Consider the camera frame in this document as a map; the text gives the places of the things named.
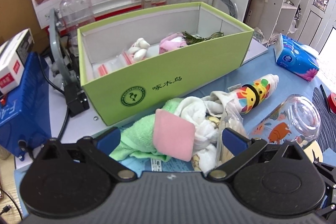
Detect clear bag of wooden sticks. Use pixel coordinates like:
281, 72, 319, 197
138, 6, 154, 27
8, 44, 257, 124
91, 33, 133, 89
215, 100, 248, 167

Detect clear zip bags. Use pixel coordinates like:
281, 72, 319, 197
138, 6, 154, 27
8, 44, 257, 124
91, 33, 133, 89
91, 52, 135, 78

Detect white towel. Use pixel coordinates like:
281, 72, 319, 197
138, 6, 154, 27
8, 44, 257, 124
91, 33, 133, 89
181, 91, 237, 172

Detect pink printed packet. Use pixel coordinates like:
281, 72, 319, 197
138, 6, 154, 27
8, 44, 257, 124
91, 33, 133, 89
159, 33, 190, 55

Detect blue metal box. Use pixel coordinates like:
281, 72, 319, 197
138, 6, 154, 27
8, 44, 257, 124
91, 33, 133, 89
0, 52, 53, 159

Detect clear red-cap plastic bottle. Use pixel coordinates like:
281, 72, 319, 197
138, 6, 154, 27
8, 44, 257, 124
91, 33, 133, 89
57, 0, 95, 39

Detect blue printed tablecloth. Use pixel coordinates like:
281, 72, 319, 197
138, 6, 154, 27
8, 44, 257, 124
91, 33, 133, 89
13, 49, 336, 214

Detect red tape roll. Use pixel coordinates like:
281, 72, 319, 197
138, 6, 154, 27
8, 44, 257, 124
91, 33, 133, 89
327, 92, 336, 113

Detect blue tissue pack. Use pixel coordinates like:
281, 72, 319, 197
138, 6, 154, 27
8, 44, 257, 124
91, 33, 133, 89
273, 33, 320, 82

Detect pink sponge pad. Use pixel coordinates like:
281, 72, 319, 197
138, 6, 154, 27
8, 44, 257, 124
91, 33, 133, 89
152, 108, 196, 162

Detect black cable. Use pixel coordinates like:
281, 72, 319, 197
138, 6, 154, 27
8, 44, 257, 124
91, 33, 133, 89
39, 55, 69, 141

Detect green towel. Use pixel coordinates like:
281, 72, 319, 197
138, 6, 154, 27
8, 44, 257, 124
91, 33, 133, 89
109, 98, 185, 162

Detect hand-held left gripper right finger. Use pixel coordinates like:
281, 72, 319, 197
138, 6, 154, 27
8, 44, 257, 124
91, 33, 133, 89
206, 127, 315, 182

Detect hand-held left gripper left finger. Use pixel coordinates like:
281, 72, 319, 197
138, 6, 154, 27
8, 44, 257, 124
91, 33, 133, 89
33, 127, 136, 182

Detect grey lever with black block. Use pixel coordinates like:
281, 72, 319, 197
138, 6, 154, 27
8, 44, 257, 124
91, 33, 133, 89
49, 8, 90, 117

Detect green cardboard box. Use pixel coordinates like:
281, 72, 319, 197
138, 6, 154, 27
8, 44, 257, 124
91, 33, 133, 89
77, 2, 255, 126

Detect beige thermos flask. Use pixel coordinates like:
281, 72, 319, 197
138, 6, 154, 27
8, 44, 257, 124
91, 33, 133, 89
245, 0, 269, 31

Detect white red small boxes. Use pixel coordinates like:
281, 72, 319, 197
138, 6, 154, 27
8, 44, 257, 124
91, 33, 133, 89
0, 28, 35, 96

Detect rolled colourful print towel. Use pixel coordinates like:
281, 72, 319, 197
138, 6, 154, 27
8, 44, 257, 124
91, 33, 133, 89
225, 73, 279, 116

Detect clear glass mug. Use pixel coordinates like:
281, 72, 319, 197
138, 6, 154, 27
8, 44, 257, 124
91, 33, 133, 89
246, 94, 321, 151

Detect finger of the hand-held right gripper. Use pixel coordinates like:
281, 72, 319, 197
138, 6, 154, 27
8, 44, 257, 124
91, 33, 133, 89
314, 160, 336, 189

